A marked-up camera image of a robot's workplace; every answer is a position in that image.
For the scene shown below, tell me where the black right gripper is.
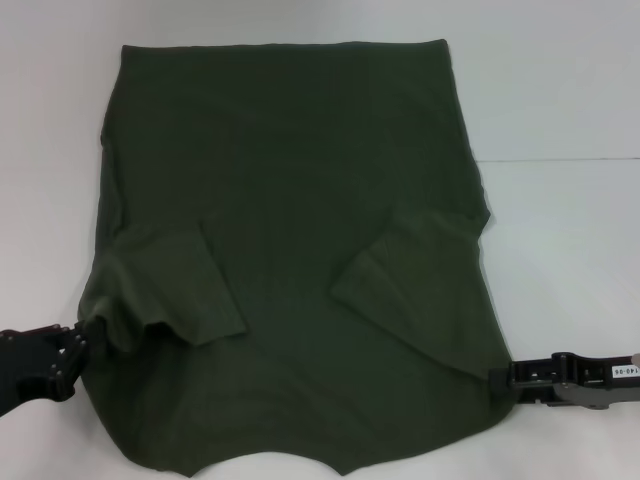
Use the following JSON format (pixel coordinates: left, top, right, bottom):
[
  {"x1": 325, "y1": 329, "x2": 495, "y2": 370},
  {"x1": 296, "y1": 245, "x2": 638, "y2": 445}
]
[{"x1": 486, "y1": 351, "x2": 640, "y2": 410}]

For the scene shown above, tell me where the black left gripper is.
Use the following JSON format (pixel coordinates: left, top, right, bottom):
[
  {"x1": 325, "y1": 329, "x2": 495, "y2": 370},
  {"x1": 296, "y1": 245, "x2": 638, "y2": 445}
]
[{"x1": 0, "y1": 319, "x2": 101, "y2": 417}]

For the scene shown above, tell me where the dark green shirt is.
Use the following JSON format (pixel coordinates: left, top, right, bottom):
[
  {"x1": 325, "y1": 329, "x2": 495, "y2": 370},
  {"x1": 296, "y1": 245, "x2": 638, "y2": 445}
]
[{"x1": 77, "y1": 38, "x2": 516, "y2": 479}]

